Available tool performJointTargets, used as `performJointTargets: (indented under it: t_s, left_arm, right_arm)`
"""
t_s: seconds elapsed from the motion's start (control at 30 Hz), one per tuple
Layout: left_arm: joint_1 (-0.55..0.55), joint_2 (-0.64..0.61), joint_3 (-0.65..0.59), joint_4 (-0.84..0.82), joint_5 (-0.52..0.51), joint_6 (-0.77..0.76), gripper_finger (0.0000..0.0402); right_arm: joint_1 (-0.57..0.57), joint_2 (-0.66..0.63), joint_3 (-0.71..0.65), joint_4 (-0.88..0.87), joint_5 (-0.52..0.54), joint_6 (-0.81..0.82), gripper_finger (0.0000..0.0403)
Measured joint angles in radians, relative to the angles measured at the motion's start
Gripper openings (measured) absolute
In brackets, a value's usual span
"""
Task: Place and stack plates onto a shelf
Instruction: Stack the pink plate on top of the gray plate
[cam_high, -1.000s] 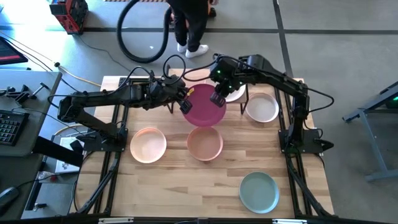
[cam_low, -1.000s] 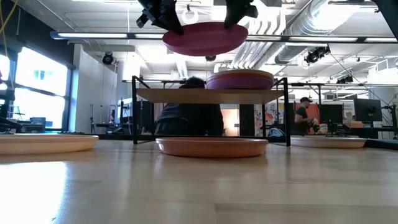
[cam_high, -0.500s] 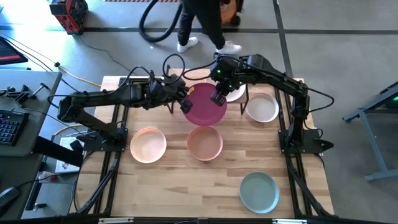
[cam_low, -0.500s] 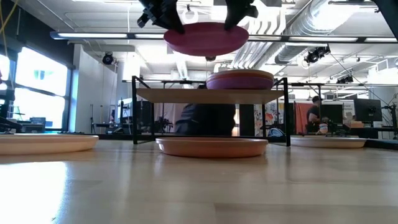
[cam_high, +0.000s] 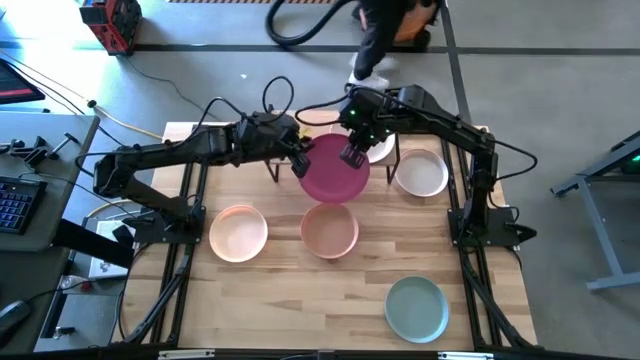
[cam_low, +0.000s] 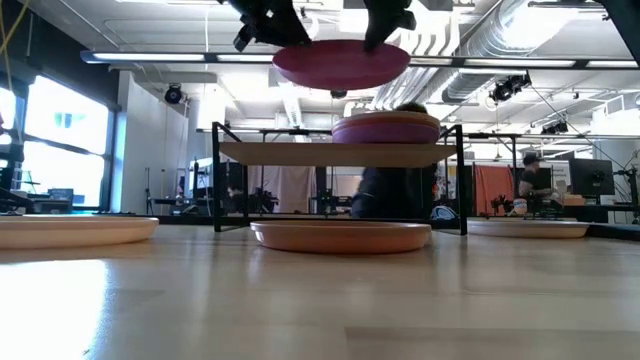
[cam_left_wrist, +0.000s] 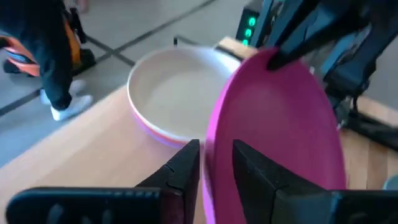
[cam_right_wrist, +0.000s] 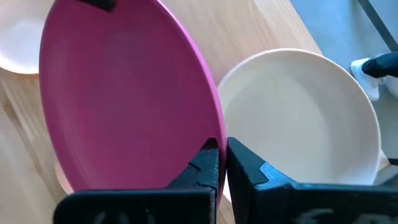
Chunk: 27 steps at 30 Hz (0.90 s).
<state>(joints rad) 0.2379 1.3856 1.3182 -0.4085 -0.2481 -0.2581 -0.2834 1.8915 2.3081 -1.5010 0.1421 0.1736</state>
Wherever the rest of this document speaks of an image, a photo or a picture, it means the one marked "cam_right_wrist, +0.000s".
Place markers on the large cream plate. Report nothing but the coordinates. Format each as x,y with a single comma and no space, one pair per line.
295,124

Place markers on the pale peach deep plate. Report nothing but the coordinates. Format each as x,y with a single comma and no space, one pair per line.
18,37

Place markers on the person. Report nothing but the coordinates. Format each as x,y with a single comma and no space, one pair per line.
381,65

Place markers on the magenta pink plate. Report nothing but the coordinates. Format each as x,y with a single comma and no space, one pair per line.
124,93

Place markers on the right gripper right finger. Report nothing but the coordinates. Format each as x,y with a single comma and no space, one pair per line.
280,205

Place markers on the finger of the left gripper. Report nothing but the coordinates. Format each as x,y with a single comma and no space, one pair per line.
99,3

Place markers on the tan pink deep plate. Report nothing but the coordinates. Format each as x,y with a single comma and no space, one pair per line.
63,180

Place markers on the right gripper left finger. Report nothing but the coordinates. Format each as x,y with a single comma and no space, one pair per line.
140,205

